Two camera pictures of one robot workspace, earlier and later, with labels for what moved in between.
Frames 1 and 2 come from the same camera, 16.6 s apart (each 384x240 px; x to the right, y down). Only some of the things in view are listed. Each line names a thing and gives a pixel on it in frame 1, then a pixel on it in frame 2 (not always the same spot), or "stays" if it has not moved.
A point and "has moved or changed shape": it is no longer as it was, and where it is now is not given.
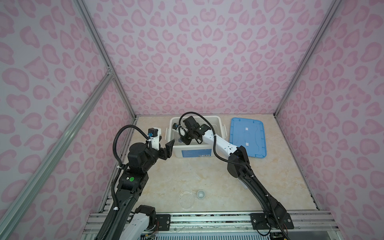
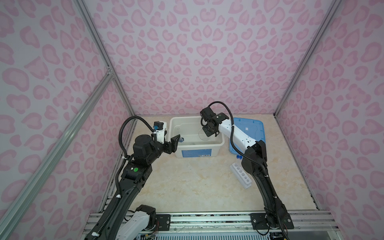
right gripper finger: (186, 139) -> (207, 130)
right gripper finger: (187, 139) -> (212, 131)
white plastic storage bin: (195, 148) stays
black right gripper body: (190, 132) -> (209, 125)
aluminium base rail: (216, 223) stays
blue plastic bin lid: (249, 133) stays
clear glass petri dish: (186, 200) has moved or changed shape
